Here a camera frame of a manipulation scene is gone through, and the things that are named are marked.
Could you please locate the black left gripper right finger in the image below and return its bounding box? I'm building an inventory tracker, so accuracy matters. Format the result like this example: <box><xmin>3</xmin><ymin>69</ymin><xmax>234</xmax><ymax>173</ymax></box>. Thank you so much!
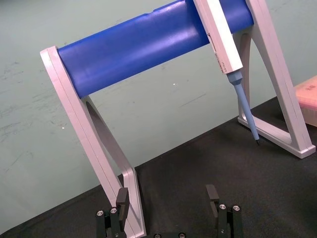
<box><xmin>206</xmin><ymin>184</ymin><xmax>243</xmax><ymax>238</ymax></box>

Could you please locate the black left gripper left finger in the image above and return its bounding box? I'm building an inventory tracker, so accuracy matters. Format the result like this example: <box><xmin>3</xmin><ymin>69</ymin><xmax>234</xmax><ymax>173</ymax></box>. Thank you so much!
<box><xmin>96</xmin><ymin>187</ymin><xmax>130</xmax><ymax>238</ymax></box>

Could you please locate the blue and grey pipette stand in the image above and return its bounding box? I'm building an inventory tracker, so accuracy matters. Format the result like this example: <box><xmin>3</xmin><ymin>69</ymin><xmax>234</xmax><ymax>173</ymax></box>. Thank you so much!
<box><xmin>40</xmin><ymin>0</ymin><xmax>317</xmax><ymax>238</ymax></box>

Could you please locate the black table cloth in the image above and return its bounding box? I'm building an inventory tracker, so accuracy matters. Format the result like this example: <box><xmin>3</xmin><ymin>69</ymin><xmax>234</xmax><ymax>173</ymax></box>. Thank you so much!
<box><xmin>0</xmin><ymin>96</ymin><xmax>317</xmax><ymax>238</ymax></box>

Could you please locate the white pipette with blue tip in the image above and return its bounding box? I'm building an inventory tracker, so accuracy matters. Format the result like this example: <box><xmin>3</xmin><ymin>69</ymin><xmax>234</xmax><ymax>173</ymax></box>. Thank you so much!
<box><xmin>192</xmin><ymin>0</ymin><xmax>261</xmax><ymax>147</ymax></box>

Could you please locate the pink translucent tip box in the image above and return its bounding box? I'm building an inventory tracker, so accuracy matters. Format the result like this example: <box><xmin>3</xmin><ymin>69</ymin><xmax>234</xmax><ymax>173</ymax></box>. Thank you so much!
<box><xmin>293</xmin><ymin>75</ymin><xmax>317</xmax><ymax>128</ymax></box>

